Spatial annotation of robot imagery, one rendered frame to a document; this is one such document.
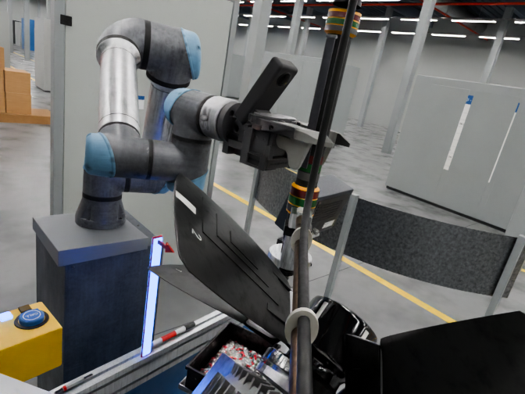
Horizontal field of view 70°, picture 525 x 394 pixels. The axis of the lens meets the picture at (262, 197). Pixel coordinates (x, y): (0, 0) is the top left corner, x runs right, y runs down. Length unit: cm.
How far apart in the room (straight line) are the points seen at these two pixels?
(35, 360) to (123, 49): 64
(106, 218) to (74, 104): 115
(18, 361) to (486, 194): 639
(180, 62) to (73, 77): 133
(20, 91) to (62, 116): 579
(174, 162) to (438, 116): 641
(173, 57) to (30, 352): 69
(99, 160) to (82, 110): 163
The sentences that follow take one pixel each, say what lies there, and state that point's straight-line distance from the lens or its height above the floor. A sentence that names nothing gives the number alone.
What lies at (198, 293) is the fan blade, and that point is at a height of 118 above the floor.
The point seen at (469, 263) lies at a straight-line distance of 258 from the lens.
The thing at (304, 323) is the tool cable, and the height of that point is 141.
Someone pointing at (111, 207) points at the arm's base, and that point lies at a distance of 124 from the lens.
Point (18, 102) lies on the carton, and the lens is 806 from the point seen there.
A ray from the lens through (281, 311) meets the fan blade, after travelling 51.
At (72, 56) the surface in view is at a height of 148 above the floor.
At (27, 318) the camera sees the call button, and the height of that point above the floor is 108.
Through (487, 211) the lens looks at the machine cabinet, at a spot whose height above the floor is 22.
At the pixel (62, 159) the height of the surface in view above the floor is 95.
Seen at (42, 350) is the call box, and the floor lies 104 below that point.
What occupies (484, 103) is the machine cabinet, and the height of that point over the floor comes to 176.
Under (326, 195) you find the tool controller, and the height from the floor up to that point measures 123.
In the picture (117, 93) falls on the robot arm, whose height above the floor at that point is 149.
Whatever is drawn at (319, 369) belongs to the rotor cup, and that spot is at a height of 119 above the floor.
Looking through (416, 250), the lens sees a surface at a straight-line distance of 248.
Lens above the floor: 157
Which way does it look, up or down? 18 degrees down
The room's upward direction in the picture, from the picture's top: 11 degrees clockwise
